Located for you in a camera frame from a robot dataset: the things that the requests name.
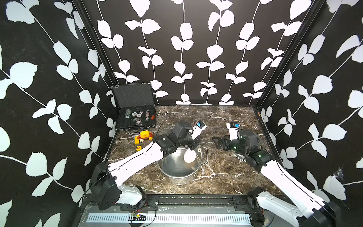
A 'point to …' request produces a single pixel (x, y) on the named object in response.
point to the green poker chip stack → (128, 113)
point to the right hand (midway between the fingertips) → (217, 135)
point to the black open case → (135, 105)
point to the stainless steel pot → (181, 164)
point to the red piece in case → (152, 117)
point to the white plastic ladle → (189, 155)
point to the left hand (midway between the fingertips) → (201, 134)
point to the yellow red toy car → (143, 135)
